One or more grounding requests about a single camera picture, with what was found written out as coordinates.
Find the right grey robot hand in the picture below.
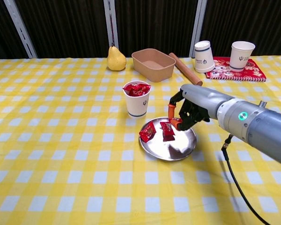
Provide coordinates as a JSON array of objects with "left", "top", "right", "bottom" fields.
[{"left": 168, "top": 84, "right": 235, "bottom": 132}]

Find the inverted white paper cup stack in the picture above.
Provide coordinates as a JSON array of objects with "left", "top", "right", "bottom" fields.
[{"left": 193, "top": 40, "right": 215, "bottom": 74}]

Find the white paper cup blue logo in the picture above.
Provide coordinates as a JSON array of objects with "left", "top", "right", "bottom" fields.
[
  {"left": 229, "top": 41, "right": 256, "bottom": 72},
  {"left": 122, "top": 80, "right": 152, "bottom": 119}
]

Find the wooden rolling pin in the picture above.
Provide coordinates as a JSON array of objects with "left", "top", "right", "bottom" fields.
[{"left": 168, "top": 52, "right": 203, "bottom": 87}]

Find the brown paper food tray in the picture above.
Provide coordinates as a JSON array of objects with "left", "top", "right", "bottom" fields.
[{"left": 131, "top": 48, "right": 176, "bottom": 83}]

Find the red spiral notebook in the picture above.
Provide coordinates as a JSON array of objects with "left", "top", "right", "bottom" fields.
[{"left": 205, "top": 56, "right": 267, "bottom": 83}]

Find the round metal plate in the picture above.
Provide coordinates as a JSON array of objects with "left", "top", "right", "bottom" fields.
[{"left": 139, "top": 116, "right": 197, "bottom": 161}]

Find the yellow pear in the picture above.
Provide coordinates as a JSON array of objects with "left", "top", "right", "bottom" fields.
[{"left": 107, "top": 45, "right": 127, "bottom": 71}]

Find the yellow white checkered tablecloth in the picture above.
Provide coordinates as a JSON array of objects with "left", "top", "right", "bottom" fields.
[{"left": 0, "top": 55, "right": 281, "bottom": 225}]

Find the black pleated curtain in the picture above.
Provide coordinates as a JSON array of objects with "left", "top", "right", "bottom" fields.
[{"left": 0, "top": 0, "right": 281, "bottom": 59}]

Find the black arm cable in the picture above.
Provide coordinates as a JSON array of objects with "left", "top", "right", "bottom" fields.
[{"left": 221, "top": 135, "right": 271, "bottom": 225}]

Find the white metal frame post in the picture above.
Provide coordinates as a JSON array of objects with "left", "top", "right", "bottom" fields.
[
  {"left": 3, "top": 0, "right": 38, "bottom": 59},
  {"left": 189, "top": 0, "right": 208, "bottom": 58},
  {"left": 103, "top": 0, "right": 120, "bottom": 59}
]

